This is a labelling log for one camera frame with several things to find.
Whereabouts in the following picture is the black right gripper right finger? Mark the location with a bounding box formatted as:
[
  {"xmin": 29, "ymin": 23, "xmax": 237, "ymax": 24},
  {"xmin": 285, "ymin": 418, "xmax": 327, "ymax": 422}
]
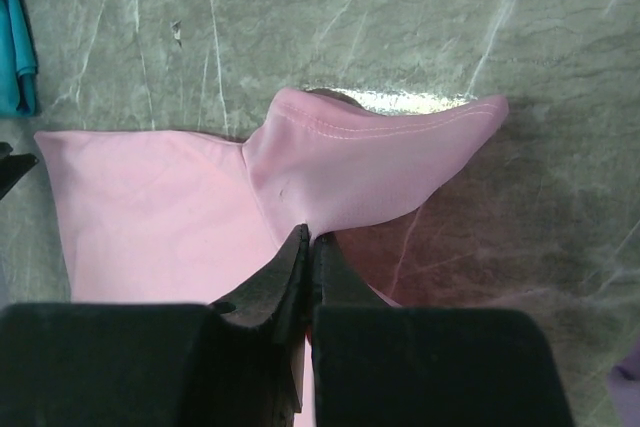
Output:
[{"xmin": 311, "ymin": 234, "xmax": 573, "ymax": 426}]

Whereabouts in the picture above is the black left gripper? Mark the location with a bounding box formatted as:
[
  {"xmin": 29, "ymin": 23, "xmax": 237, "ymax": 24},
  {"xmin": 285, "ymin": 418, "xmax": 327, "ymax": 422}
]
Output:
[{"xmin": 0, "ymin": 142, "xmax": 38, "ymax": 199}]

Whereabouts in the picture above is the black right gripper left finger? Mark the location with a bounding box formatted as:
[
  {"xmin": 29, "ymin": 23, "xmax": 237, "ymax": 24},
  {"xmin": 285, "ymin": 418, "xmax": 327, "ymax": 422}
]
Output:
[{"xmin": 1, "ymin": 225, "xmax": 309, "ymax": 426}]

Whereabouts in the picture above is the pink t shirt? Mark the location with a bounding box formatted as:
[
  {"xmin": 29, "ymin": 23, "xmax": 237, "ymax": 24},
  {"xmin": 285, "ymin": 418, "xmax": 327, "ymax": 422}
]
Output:
[{"xmin": 33, "ymin": 86, "xmax": 510, "ymax": 427}]

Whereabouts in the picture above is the folded teal t shirt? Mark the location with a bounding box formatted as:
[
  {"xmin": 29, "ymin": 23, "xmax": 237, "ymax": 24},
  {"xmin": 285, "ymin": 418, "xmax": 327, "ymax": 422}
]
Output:
[{"xmin": 1, "ymin": 0, "xmax": 38, "ymax": 117}]

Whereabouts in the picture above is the lavender t shirt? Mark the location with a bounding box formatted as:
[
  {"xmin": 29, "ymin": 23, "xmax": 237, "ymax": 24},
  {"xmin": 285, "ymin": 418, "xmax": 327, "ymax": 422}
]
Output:
[{"xmin": 607, "ymin": 343, "xmax": 640, "ymax": 427}]

